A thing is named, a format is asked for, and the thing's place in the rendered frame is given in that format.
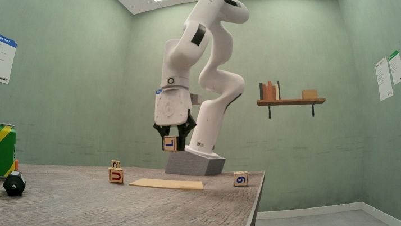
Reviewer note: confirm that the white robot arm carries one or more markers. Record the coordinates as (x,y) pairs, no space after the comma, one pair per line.
(181,54)

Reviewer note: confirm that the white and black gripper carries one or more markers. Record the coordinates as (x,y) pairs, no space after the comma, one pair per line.
(174,107)

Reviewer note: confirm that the beige mat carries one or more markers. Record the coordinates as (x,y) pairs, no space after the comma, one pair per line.
(168,184)

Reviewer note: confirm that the green and yellow striped can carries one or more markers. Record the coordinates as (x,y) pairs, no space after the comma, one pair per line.
(7,149)

